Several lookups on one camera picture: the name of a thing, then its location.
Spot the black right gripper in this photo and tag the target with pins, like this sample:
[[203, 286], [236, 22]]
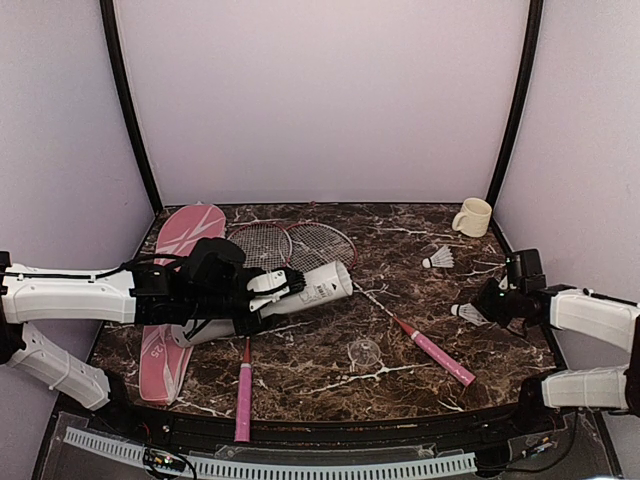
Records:
[[482, 303]]

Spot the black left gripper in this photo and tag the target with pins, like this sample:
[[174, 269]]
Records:
[[252, 326]]

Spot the white shuttlecock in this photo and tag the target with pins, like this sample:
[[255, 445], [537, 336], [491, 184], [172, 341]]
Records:
[[468, 313], [442, 258]]

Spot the white shuttlecock tube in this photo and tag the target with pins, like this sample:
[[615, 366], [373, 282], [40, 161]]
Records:
[[324, 284]]

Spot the clear plastic tube lid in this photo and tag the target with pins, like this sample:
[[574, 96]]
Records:
[[363, 353]]

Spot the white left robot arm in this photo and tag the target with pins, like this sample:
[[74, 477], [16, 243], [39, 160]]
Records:
[[29, 295]]

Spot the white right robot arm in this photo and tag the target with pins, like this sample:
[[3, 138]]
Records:
[[565, 308]]

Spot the cream ceramic mug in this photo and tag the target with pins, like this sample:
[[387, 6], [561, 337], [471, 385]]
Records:
[[473, 218]]

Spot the pink racket cover bag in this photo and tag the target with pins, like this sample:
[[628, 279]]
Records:
[[163, 360]]

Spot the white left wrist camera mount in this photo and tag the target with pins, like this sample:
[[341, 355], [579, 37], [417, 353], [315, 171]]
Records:
[[272, 286]]

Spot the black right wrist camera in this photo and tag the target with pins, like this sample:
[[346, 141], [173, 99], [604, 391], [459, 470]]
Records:
[[524, 271]]

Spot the left pink-handled badminton racket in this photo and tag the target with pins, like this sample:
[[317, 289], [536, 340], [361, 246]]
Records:
[[267, 246]]

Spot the pink-handled badminton racket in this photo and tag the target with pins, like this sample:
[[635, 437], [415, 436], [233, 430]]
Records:
[[267, 246], [315, 244]]

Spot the right pink-handled badminton racket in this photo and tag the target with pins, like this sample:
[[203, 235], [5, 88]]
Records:
[[315, 244]]

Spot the white slotted cable duct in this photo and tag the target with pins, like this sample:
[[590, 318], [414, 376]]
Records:
[[167, 465]]

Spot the black front table rail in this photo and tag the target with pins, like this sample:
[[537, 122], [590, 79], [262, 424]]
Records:
[[482, 428]]

